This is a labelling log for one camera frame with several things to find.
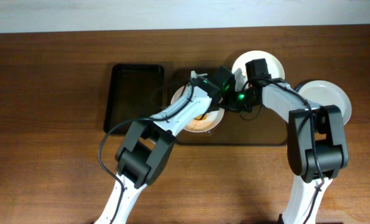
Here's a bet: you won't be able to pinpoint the black rectangular sponge tray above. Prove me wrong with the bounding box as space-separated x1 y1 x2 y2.
103 63 165 135

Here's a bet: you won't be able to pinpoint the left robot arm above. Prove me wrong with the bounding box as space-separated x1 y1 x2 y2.
97 66 236 223

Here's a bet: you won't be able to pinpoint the white plate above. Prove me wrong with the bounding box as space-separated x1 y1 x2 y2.
231 50 285 91
171 86 224 134
295 80 352 124

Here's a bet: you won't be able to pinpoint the green and yellow sponge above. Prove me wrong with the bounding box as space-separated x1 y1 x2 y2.
194 114 207 121

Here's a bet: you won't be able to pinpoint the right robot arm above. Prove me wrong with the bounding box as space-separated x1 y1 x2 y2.
231 58 349 224

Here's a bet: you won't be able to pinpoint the brown serving tray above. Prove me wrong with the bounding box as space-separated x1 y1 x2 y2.
177 106 287 146

